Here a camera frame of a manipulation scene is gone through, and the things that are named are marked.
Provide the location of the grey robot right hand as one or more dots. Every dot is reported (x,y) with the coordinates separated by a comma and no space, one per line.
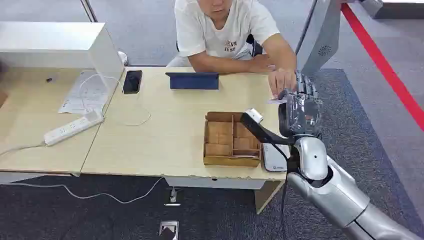
(299,114)

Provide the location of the white card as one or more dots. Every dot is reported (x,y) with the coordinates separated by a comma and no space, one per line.
(274,100)

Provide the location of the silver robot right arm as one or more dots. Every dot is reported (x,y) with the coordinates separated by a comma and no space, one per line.
(334,192)

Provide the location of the person's left hand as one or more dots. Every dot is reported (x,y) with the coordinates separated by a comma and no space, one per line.
(281,81)

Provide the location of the person's hand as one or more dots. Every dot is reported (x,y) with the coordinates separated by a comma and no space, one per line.
(281,81)
(263,63)

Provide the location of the white flat device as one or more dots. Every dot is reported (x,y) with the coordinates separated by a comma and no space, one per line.
(273,159)

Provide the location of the person's right hand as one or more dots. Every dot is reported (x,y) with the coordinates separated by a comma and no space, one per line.
(263,63)

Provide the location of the grey panel with speaker grille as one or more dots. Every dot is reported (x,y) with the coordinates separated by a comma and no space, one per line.
(319,36)

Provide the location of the dark chair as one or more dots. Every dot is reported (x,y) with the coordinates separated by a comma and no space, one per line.
(255,44)

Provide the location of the wooden card box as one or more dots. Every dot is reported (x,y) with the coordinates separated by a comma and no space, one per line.
(218,149)

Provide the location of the person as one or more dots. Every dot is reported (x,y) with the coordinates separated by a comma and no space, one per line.
(228,33)

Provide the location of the blue tablet case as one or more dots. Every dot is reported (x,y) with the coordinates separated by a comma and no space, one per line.
(193,81)

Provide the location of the grey stand base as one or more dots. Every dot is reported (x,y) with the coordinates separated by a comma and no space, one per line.
(391,8)

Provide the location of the black smartphone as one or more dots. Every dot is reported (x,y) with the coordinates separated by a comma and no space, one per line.
(132,82)

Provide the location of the metal floor socket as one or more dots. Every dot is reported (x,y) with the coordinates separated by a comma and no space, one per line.
(169,230)

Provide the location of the white round object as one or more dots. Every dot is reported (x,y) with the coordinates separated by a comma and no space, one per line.
(123,57)

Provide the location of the white paper sheet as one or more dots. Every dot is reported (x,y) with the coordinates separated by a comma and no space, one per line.
(82,96)

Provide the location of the white power strip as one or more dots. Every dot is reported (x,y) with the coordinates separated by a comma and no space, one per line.
(73,127)

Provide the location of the grey metal pole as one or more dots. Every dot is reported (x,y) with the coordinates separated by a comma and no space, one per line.
(88,10)

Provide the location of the small dark desk grommet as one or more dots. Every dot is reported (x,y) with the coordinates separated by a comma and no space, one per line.
(49,80)

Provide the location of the white desk cabinet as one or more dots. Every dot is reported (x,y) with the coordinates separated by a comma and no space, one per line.
(56,43)

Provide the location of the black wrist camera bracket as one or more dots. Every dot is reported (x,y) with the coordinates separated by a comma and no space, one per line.
(261,132)

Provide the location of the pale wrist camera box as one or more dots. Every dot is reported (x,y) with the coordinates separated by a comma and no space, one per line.
(254,115)

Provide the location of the metal floor bracket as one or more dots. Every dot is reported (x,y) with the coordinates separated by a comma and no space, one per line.
(173,197)

